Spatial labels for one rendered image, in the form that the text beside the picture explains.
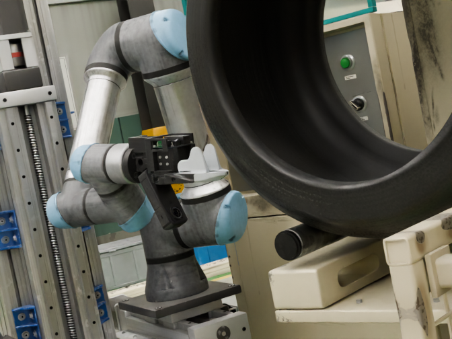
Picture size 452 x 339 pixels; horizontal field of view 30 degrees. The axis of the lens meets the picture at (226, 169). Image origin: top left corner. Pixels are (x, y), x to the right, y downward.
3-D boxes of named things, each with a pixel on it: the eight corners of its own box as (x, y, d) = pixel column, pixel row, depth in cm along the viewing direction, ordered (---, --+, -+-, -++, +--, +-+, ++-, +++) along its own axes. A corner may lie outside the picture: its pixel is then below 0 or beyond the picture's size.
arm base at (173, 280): (136, 298, 203) (128, 258, 202) (191, 282, 210) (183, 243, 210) (162, 305, 190) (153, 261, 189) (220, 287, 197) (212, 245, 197)
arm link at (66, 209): (81, 21, 191) (33, 217, 168) (120, 10, 186) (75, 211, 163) (111, 50, 200) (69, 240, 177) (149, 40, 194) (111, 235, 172)
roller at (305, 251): (414, 192, 146) (409, 216, 147) (391, 183, 149) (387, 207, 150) (300, 237, 119) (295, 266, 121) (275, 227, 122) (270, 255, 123)
